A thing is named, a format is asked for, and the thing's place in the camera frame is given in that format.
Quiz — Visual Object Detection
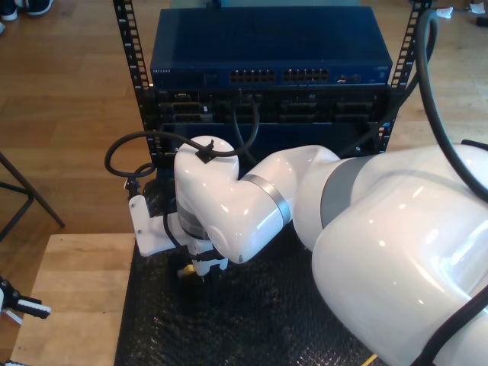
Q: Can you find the white metal foot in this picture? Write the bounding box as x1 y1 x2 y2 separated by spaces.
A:
0 308 24 326

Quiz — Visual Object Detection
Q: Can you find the black bubble wrap mat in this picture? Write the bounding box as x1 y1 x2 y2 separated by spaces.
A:
114 178 386 366

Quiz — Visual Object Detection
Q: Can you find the black panel with red light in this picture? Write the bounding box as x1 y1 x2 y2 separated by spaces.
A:
152 151 177 169

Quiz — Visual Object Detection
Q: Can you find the blue rack shelf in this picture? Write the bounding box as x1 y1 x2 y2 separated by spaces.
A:
159 121 378 157

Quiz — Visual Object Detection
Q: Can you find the black Dell server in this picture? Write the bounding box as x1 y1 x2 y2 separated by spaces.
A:
139 86 397 125

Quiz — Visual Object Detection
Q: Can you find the dark blue shoe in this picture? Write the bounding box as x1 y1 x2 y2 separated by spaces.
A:
25 0 54 17

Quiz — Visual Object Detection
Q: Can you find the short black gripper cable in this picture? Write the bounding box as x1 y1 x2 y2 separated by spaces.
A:
162 211 226 264

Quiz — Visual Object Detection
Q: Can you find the black stool frame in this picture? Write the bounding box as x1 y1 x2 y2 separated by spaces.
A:
0 150 66 245

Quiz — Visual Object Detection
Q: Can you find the black rack frame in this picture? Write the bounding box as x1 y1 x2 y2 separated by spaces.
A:
112 0 434 169

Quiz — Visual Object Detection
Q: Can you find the blue Netgear network switch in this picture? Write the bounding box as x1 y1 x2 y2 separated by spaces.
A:
149 6 393 89

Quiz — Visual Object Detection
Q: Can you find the black camera cable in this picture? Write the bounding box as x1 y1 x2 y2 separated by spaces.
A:
104 7 488 366

